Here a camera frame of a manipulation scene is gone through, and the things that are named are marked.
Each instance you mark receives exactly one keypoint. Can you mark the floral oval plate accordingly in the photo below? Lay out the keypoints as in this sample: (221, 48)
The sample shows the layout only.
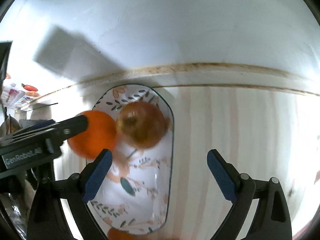
(134, 196)

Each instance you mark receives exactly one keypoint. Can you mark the red apple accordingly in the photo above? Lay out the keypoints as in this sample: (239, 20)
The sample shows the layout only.
(141, 125)

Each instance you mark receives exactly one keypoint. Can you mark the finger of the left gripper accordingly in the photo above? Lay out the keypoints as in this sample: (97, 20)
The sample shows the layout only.
(67, 129)

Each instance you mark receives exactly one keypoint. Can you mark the small orange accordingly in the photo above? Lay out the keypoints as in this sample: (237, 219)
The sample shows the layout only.
(114, 234)

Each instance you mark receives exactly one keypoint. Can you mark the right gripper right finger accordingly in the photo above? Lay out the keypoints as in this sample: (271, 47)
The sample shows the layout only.
(271, 219)

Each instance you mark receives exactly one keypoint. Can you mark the fruit wall sticker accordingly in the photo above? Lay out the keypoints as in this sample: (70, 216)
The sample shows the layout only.
(15, 94)

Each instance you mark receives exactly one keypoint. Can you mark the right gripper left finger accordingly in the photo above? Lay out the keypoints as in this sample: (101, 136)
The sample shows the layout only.
(47, 219)

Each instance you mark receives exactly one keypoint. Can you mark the striped cat table mat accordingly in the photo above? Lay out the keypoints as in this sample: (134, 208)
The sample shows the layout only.
(264, 133)

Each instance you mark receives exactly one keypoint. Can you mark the steel wok pan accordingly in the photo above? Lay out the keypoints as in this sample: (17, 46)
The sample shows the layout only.
(10, 125)

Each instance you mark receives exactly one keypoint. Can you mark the orange with stem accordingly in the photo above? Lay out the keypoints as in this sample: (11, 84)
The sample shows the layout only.
(99, 135)

